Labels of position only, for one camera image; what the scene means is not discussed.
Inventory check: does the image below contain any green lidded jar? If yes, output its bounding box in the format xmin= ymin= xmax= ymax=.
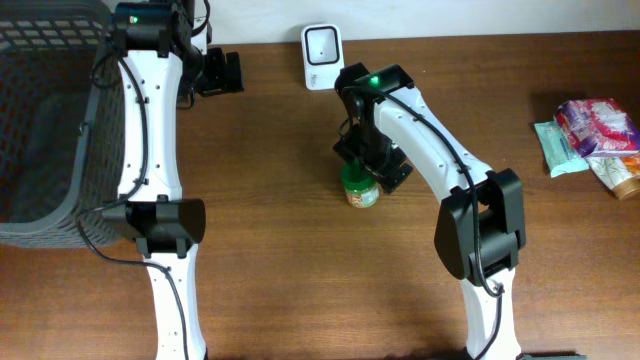
xmin=341 ymin=161 xmax=379 ymax=208

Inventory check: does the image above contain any teal wet wipes packet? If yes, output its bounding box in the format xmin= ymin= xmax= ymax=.
xmin=534 ymin=121 xmax=589 ymax=178

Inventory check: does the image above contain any red purple snack packet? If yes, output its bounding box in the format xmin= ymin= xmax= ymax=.
xmin=554 ymin=98 xmax=639 ymax=158

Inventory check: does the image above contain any white floral tube gold cap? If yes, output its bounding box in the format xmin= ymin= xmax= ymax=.
xmin=586 ymin=157 xmax=639 ymax=200

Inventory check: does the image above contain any orange small tissue box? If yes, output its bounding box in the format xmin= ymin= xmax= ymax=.
xmin=622 ymin=154 xmax=640 ymax=177

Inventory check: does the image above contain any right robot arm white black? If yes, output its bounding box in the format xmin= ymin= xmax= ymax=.
xmin=334 ymin=63 xmax=526 ymax=359

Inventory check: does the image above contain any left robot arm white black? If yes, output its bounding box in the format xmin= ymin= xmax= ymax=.
xmin=79 ymin=0 xmax=244 ymax=359

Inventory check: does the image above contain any white barcode scanner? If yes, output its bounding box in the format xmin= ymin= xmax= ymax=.
xmin=301 ymin=24 xmax=344 ymax=91

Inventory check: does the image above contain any grey plastic basket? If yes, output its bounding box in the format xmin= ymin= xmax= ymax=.
xmin=1 ymin=0 xmax=124 ymax=248

